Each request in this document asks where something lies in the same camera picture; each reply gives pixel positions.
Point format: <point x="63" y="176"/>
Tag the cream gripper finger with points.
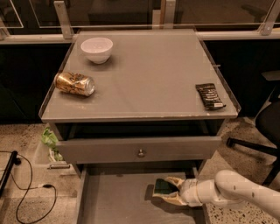
<point x="175" y="181"/>
<point x="172" y="198"/>

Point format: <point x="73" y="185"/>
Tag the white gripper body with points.
<point x="189" y="191"/>

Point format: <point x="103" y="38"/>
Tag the green and yellow sponge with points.
<point x="163" y="187"/>

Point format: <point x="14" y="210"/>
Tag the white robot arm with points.
<point x="226" y="189"/>

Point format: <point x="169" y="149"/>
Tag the grey top drawer with knob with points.
<point x="142" y="149"/>

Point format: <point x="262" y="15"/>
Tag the open grey middle drawer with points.
<point x="124" y="196"/>

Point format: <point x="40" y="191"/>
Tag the grey drawer cabinet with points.
<point x="145" y="89"/>

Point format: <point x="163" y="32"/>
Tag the black snack packet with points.
<point x="209" y="96"/>

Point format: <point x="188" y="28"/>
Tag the clear plastic bin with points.
<point x="41" y="159"/>

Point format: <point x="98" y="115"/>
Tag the gold crushed soda can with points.
<point x="74" y="83"/>

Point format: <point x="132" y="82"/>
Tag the white ceramic bowl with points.
<point x="97" y="50"/>

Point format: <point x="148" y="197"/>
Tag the black bar stand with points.
<point x="6" y="172"/>

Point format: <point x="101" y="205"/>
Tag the metal window frame rail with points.
<point x="60" y="21"/>

